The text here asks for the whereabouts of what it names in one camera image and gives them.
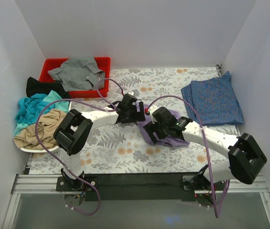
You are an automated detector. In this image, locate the purple t shirt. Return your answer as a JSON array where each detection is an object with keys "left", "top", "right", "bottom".
[{"left": 137, "top": 110, "right": 189, "bottom": 147}]

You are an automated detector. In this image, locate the blue checkered folded shirt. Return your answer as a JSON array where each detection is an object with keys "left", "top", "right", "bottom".
[{"left": 181, "top": 71, "right": 244, "bottom": 126}]

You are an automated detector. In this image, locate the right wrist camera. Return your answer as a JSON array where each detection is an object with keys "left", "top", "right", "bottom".
[{"left": 144, "top": 105, "right": 159, "bottom": 124}]

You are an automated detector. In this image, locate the teal shirt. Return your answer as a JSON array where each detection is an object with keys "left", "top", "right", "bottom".
[{"left": 13, "top": 90, "right": 62, "bottom": 136}]

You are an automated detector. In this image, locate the black shirt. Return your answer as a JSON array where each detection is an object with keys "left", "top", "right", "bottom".
[{"left": 26, "top": 77, "right": 71, "bottom": 99}]

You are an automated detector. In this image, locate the red plastic bin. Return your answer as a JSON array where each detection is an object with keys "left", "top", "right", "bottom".
[{"left": 39, "top": 57, "right": 111, "bottom": 98}]

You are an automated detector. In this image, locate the aluminium frame rail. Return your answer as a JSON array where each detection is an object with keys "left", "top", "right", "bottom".
[{"left": 11, "top": 174, "right": 270, "bottom": 223}]

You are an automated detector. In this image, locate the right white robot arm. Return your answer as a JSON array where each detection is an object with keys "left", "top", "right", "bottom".
[{"left": 144, "top": 105, "right": 267, "bottom": 190}]

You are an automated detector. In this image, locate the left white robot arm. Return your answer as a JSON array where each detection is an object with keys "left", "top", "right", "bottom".
[{"left": 54, "top": 94, "right": 145, "bottom": 191}]

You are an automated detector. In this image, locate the white oval basket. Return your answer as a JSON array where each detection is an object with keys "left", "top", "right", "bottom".
[{"left": 20, "top": 102, "right": 72, "bottom": 153}]

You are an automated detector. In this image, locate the beige shirt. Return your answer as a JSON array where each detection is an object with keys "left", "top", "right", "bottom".
[{"left": 13, "top": 109, "right": 66, "bottom": 150}]

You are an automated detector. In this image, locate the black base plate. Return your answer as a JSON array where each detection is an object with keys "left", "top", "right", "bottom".
[{"left": 55, "top": 172, "right": 211, "bottom": 201}]

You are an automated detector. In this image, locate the grey collared shirt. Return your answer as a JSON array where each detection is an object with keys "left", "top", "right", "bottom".
[{"left": 48, "top": 57, "right": 105, "bottom": 92}]

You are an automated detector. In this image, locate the floral table mat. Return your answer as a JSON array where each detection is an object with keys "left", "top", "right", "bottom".
[{"left": 29, "top": 66, "right": 242, "bottom": 175}]

